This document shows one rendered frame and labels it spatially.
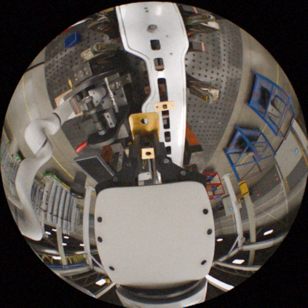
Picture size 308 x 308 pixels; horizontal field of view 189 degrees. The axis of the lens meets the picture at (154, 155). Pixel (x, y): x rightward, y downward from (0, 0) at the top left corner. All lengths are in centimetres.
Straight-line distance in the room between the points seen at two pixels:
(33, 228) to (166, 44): 75
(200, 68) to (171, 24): 45
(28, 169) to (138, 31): 60
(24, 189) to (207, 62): 110
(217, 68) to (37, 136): 111
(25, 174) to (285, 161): 844
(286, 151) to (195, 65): 763
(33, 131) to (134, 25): 55
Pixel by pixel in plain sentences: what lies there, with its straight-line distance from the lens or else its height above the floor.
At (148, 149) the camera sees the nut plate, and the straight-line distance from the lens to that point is 17.
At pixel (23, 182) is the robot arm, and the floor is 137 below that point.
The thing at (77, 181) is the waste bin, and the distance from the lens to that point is 317.
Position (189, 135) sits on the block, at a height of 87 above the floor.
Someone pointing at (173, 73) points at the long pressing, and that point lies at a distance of 41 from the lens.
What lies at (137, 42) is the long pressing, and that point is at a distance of 41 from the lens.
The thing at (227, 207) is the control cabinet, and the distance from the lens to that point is 1064.
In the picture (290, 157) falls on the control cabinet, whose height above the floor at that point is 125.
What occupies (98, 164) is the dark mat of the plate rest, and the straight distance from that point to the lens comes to 44.
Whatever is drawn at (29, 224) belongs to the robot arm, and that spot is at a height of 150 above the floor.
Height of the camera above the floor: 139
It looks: 39 degrees down
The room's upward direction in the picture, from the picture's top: 174 degrees clockwise
